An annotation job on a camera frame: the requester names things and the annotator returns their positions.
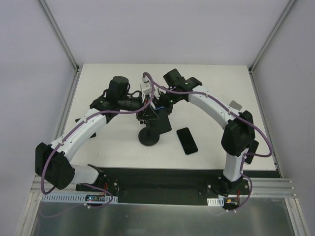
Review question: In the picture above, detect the blue-edged black phone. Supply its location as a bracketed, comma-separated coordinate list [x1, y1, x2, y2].
[153, 107, 172, 135]

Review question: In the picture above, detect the black clamp phone stand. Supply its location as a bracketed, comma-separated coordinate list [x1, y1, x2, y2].
[138, 122, 160, 147]

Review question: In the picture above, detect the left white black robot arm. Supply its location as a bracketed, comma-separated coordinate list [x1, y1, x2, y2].
[35, 72, 155, 195]

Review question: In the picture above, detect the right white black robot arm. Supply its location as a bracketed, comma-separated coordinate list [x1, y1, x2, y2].
[160, 69, 255, 194]

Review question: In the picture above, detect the teal-edged black phone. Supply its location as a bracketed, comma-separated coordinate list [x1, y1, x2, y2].
[176, 127, 198, 155]

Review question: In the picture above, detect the silver folding phone stand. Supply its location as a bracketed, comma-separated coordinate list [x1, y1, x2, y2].
[229, 100, 242, 111]

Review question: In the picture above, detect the white-edged black phone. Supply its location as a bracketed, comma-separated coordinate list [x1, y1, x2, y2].
[245, 140, 259, 165]

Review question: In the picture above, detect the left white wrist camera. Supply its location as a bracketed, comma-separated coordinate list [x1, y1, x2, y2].
[140, 77, 155, 101]

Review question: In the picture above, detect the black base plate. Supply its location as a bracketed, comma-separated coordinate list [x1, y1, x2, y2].
[75, 167, 254, 205]

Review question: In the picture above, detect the left aluminium frame post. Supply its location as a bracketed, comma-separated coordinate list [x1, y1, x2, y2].
[36, 0, 81, 72]

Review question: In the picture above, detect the aluminium frame post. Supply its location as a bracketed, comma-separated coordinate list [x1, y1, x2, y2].
[36, 0, 81, 72]
[248, 0, 298, 75]

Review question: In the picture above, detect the right white cable duct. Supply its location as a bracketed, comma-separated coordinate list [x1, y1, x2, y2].
[207, 196, 240, 207]

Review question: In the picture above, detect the white cable duct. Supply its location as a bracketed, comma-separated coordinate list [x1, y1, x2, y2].
[207, 196, 240, 207]
[41, 193, 118, 204]

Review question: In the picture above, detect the left white cable duct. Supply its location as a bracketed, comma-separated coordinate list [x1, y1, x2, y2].
[41, 193, 118, 204]

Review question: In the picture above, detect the right aluminium frame post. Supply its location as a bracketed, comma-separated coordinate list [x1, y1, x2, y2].
[248, 0, 298, 75]

